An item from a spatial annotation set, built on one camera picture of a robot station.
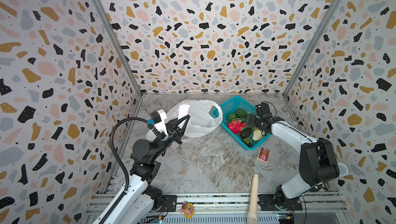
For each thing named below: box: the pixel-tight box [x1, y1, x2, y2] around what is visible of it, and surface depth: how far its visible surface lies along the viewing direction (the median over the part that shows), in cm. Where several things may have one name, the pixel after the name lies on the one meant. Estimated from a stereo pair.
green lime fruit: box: [227, 113, 238, 122], surface depth 105 cm
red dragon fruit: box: [227, 119, 247, 135], surface depth 95 cm
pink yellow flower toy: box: [179, 200, 195, 219], surface depth 71 cm
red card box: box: [256, 145, 272, 164], surface depth 91 cm
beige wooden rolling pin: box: [246, 173, 259, 224], surface depth 74 cm
